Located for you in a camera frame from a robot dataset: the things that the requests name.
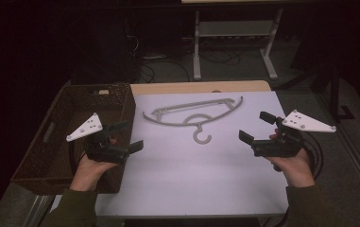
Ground person's left hand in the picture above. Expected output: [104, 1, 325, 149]
[69, 153, 119, 192]

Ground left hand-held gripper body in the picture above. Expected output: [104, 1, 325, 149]
[66, 113, 130, 165]

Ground black metal stand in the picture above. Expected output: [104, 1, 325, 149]
[328, 65, 357, 123]

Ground brown wicker basket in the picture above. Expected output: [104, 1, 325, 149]
[10, 82, 137, 196]

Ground black floor cables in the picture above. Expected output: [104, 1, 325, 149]
[136, 46, 243, 83]

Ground grey plastic clothes hanger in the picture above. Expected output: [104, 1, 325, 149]
[142, 96, 245, 146]

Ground person's right hand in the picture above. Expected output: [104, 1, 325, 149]
[266, 148, 317, 189]

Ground white power strip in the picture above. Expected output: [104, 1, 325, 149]
[142, 54, 168, 61]

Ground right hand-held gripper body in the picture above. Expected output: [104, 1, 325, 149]
[251, 109, 337, 159]

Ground white table mat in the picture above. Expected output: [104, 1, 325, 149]
[94, 91, 291, 218]

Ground white metal desk frame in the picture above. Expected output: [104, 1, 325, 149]
[192, 9, 284, 81]

